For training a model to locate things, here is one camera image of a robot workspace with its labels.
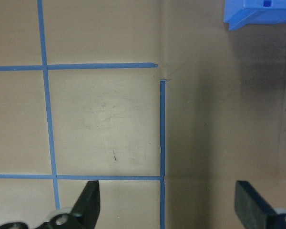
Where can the blue bin with capacitors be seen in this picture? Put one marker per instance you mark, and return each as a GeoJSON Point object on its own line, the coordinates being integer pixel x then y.
{"type": "Point", "coordinates": [252, 14]}

